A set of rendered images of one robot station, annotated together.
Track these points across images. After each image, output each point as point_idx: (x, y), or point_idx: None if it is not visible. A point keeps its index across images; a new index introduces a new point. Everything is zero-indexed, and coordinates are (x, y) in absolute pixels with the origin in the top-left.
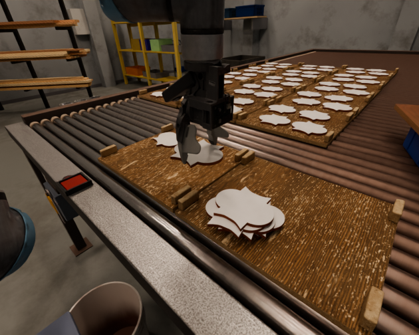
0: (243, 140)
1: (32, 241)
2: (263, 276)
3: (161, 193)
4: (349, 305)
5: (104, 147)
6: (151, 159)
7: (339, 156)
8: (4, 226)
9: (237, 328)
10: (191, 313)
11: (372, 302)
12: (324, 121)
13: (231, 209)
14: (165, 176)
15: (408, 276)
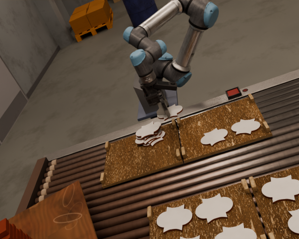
0: (210, 172)
1: (177, 85)
2: None
3: (190, 118)
4: (112, 145)
5: (274, 98)
6: (224, 117)
7: (138, 210)
8: (173, 76)
9: (134, 129)
10: (144, 122)
11: (107, 143)
12: None
13: (149, 126)
14: (201, 121)
15: (100, 166)
